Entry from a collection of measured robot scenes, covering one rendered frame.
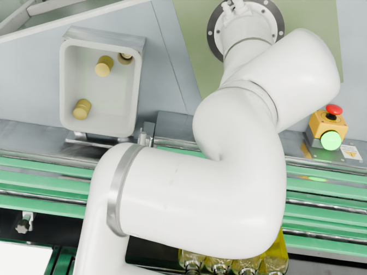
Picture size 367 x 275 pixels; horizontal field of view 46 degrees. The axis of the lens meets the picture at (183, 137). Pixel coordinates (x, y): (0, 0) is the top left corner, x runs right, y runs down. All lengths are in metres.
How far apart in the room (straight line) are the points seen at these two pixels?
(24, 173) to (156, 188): 0.70
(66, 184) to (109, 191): 0.62
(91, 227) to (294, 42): 0.30
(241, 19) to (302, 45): 0.34
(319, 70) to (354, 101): 0.64
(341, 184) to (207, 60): 0.41
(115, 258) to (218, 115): 0.16
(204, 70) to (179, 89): 0.14
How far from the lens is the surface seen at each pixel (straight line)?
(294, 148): 1.05
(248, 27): 0.79
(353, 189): 1.02
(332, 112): 1.06
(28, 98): 1.14
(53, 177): 1.02
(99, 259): 0.40
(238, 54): 0.69
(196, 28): 0.90
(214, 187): 0.36
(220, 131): 0.40
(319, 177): 1.02
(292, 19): 0.91
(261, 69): 0.51
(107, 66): 0.97
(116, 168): 0.38
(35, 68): 1.10
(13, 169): 1.05
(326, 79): 0.50
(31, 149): 1.07
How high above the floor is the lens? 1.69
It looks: 57 degrees down
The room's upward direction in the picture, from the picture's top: 176 degrees counter-clockwise
